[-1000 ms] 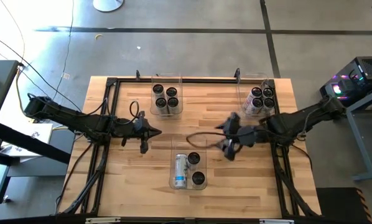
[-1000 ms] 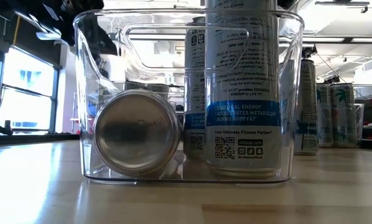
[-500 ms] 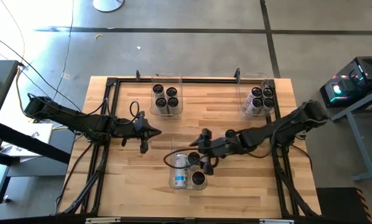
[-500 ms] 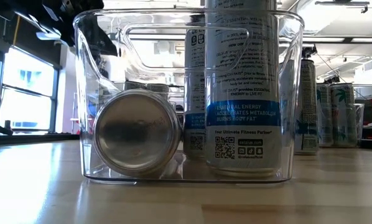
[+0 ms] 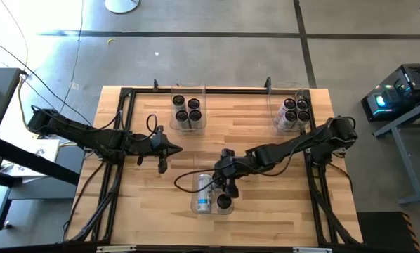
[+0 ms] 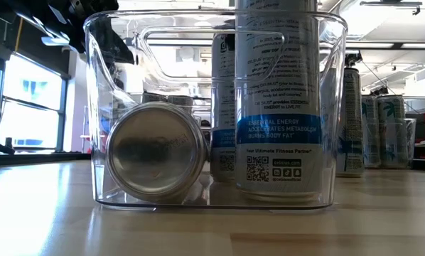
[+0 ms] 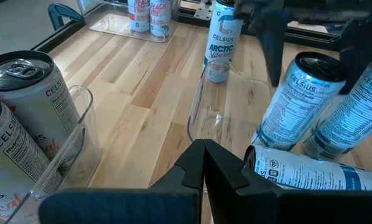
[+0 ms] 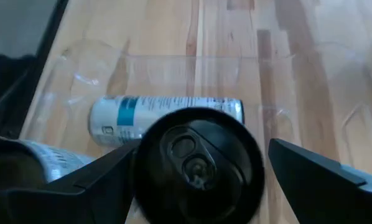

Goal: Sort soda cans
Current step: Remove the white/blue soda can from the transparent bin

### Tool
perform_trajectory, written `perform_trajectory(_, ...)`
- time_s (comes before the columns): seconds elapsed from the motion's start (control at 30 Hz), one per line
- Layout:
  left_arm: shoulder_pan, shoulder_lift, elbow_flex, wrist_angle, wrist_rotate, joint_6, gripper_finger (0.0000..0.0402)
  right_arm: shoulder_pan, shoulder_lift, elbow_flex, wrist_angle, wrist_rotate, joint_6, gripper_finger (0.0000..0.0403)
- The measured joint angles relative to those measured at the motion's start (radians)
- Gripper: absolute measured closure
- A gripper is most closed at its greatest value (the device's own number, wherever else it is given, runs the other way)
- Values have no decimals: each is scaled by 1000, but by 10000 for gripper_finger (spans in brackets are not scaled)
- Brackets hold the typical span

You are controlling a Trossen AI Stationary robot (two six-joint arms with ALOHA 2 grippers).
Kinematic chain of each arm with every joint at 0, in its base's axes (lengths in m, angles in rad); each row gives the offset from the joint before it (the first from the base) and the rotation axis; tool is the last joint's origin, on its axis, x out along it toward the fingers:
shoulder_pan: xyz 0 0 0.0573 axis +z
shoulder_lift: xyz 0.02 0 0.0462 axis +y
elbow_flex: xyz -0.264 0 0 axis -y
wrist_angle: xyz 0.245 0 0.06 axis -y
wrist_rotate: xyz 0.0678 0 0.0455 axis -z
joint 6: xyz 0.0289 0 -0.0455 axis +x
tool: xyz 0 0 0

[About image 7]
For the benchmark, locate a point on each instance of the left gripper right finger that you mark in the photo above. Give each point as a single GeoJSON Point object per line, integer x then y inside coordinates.
{"type": "Point", "coordinates": [251, 202]}

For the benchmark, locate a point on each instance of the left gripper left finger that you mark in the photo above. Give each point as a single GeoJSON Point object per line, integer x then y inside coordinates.
{"type": "Point", "coordinates": [189, 174]}

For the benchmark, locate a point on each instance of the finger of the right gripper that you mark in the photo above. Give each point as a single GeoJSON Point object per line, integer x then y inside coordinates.
{"type": "Point", "coordinates": [273, 43]}
{"type": "Point", "coordinates": [360, 53]}

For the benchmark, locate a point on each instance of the Celsius Arctic Vibe can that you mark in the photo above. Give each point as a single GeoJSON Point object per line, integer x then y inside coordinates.
{"type": "Point", "coordinates": [313, 174]}
{"type": "Point", "coordinates": [223, 40]}
{"type": "Point", "coordinates": [301, 99]}
{"type": "Point", "coordinates": [351, 115]}

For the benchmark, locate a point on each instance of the clear plastic bin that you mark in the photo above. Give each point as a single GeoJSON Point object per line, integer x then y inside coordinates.
{"type": "Point", "coordinates": [111, 26]}
{"type": "Point", "coordinates": [223, 118]}
{"type": "Point", "coordinates": [80, 149]}

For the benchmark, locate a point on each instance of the Celsius Peach Vibe can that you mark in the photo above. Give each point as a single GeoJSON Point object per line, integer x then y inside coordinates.
{"type": "Point", "coordinates": [138, 15]}
{"type": "Point", "coordinates": [160, 17]}

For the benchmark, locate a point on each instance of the Celsius Tropical Vibe can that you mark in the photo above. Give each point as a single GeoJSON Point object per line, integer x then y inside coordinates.
{"type": "Point", "coordinates": [33, 99]}
{"type": "Point", "coordinates": [8, 161]}

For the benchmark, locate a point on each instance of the silver mounting plate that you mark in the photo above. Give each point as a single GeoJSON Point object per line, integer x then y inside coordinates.
{"type": "Point", "coordinates": [204, 9]}

